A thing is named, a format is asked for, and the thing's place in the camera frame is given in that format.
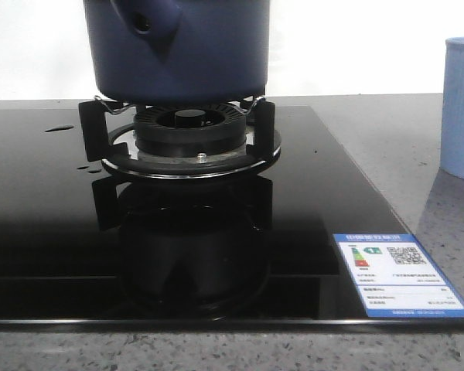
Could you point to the light blue ribbed cup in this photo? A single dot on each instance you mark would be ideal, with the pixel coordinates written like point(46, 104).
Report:
point(452, 139)

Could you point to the black metal pot support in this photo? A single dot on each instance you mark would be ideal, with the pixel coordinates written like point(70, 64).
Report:
point(118, 153)

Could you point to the dark blue pot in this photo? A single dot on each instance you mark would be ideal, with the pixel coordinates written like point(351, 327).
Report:
point(179, 52)

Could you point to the black gas burner head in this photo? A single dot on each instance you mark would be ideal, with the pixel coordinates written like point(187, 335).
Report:
point(188, 131)

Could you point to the black glass gas stove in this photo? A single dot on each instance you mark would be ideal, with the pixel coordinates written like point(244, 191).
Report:
point(84, 250)

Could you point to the blue energy label sticker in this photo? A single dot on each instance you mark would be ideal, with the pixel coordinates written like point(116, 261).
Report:
point(395, 277)

